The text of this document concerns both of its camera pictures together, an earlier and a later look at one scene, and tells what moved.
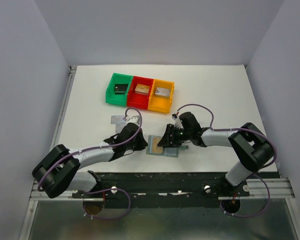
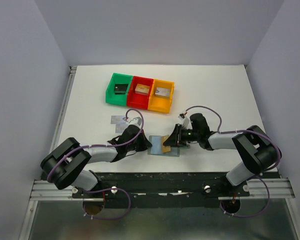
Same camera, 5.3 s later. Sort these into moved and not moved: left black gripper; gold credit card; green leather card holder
Moved: gold credit card
Not moved: green leather card holder; left black gripper
